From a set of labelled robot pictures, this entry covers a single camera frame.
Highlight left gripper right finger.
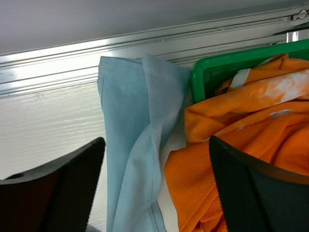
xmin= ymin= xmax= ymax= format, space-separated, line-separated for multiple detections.
xmin=209 ymin=136 xmax=309 ymax=232

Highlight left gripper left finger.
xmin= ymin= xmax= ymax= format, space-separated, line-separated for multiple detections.
xmin=0 ymin=137 xmax=105 ymax=232

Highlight light blue trousers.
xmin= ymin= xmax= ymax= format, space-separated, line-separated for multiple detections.
xmin=97 ymin=55 xmax=190 ymax=232

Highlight orange trousers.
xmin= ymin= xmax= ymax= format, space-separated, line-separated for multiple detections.
xmin=165 ymin=54 xmax=309 ymax=232

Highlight green plastic bin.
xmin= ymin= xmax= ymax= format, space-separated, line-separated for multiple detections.
xmin=190 ymin=39 xmax=309 ymax=103

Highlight left side aluminium rail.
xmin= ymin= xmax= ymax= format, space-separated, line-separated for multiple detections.
xmin=0 ymin=0 xmax=309 ymax=98

